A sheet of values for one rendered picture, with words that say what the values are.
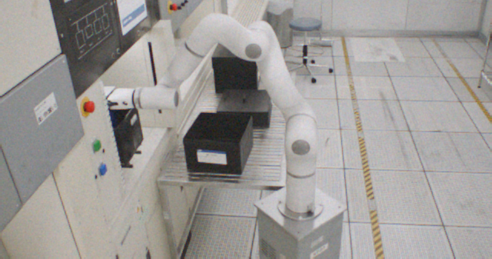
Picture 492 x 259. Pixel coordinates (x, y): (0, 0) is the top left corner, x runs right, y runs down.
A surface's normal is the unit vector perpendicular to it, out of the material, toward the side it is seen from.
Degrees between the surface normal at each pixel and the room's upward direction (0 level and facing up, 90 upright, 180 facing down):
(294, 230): 0
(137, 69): 90
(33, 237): 90
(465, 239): 0
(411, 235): 0
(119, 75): 90
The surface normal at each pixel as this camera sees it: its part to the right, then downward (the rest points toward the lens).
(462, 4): -0.14, 0.48
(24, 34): 0.99, 0.03
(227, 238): -0.05, -0.87
